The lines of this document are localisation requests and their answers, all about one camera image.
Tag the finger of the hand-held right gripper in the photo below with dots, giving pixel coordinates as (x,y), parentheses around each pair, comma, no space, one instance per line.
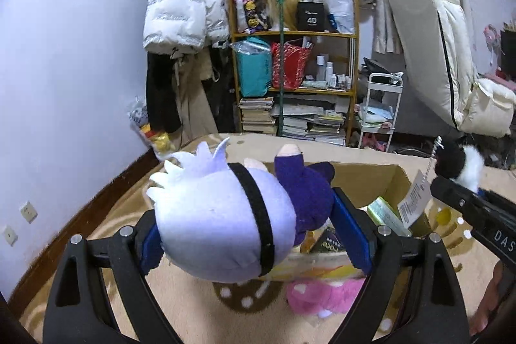
(451,193)
(500,201)

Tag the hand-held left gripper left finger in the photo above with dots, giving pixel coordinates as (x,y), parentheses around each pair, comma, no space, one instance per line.
(151,249)

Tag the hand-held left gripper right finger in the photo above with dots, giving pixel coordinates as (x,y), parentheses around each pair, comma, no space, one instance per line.
(352,231)

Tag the black packet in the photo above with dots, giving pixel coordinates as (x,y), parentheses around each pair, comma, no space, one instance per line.
(328,243)

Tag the black and white penguin plush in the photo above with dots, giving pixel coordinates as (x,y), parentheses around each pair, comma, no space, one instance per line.
(455,160)

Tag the green packet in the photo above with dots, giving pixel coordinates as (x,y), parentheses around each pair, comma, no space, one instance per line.
(385,213)

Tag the cardboard box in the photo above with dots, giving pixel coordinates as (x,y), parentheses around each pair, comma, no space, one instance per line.
(363,178)

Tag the white-haired purple plush doll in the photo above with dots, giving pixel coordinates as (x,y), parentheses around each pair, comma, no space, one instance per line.
(217,215)

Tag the person's right hand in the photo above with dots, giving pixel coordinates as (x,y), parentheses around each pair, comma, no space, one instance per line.
(490,299)

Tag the beige floral blanket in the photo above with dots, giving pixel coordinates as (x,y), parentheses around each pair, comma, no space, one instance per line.
(181,299)

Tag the pink plush toy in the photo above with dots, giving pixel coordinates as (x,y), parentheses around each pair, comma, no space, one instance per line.
(318,295)

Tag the pile of magazines and books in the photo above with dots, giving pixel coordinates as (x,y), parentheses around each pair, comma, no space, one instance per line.
(318,128)

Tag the plastic bag with yellow items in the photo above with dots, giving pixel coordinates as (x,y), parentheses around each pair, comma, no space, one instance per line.
(155,134)

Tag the white trolley cart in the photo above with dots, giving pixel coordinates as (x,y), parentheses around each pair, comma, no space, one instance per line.
(385,80)

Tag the dark screen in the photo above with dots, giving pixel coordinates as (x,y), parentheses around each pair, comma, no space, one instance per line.
(508,54)

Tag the stack of brown books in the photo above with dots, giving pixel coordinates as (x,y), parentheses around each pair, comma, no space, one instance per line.
(256,116)

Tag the beige hanging coat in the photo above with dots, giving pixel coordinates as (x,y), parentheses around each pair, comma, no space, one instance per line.
(193,102)

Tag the black hanging garment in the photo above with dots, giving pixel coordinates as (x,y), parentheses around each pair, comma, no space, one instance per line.
(159,94)

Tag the group of white cosmetic bottles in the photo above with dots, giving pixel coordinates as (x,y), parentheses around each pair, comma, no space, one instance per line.
(330,72)

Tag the green pole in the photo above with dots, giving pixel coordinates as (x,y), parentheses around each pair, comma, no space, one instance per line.
(282,86)

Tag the cream folded mattress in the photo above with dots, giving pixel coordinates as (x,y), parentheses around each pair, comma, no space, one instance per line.
(423,25)

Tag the dark hanging clothes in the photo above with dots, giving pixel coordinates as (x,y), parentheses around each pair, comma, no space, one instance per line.
(221,94)

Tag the red patterned bag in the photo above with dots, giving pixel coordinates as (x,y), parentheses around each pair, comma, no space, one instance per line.
(288,66)

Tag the teal bag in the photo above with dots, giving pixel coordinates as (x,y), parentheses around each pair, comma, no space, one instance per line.
(254,74)

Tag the wooden shelf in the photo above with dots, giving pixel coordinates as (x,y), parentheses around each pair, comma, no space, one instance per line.
(314,33)

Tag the black box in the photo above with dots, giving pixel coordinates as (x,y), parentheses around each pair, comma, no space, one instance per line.
(311,15)

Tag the clear plastic bag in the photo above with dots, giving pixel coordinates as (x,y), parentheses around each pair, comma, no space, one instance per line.
(336,1)

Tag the blond wig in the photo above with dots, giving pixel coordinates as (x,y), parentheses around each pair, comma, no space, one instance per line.
(288,11)

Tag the purple patterned packet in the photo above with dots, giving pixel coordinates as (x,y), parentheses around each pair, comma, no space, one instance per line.
(250,5)

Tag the white wall socket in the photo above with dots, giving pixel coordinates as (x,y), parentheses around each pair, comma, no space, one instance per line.
(27,212)
(9,235)

